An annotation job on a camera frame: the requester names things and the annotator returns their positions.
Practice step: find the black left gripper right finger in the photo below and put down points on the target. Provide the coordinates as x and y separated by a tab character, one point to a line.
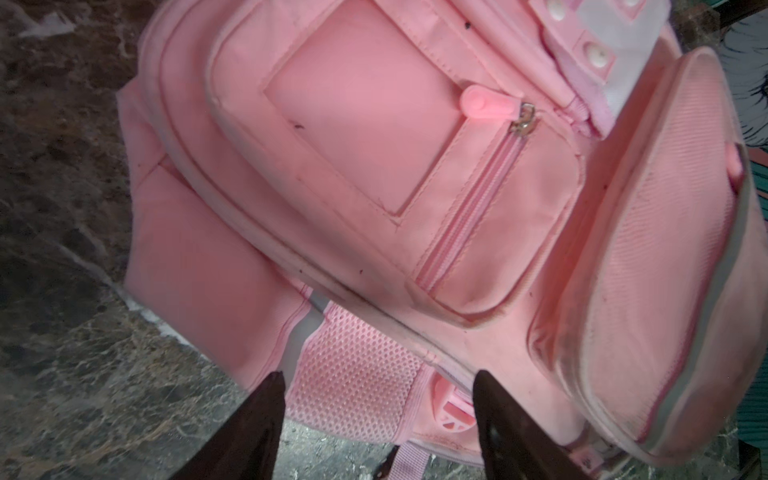
513	445

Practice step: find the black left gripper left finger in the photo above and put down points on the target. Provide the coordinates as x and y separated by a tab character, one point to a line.
246	445

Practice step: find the pink student backpack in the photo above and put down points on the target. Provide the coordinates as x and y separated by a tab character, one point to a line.
382	199

